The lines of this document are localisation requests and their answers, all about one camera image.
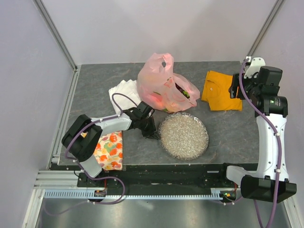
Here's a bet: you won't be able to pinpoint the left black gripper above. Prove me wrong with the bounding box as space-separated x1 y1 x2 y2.
138 115 160 140

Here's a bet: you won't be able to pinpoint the fake dark grapes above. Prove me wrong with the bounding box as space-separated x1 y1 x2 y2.
175 83 190 99

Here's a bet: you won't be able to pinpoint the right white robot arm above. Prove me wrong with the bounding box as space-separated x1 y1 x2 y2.
217 65 297 203

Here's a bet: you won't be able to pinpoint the pink plastic bag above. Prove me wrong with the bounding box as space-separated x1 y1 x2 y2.
137 53 200 113

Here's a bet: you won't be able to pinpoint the floral patterned cloth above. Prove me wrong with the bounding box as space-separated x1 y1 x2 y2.
80 131 123 177

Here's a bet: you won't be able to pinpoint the aluminium frame profile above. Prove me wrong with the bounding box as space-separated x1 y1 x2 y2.
33 0 78 71

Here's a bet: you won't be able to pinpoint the white folded cloth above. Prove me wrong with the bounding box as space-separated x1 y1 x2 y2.
108 79 141 114

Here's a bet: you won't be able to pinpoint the orange folded t-shirt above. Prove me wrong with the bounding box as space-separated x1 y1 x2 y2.
201 71 242 111

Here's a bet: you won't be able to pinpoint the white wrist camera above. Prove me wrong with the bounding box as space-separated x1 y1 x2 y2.
243 56 266 78
146 107 155 118

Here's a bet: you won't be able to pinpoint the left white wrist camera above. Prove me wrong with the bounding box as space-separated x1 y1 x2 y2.
146 107 155 118

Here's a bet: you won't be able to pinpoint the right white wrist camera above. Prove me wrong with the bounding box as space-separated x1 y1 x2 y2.
243 56 266 78

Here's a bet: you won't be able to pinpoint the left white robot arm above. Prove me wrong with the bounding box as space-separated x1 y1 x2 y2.
61 102 160 187

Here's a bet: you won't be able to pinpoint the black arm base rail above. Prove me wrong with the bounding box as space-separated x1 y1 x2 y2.
76 163 245 190

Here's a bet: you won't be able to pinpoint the speckled glass plate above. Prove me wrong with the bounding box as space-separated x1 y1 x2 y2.
159 112 209 161

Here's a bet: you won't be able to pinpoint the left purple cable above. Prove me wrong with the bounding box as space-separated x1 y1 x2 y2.
42 93 143 216

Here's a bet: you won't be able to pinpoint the grey slotted cable duct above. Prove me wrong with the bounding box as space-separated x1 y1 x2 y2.
44 189 237 200

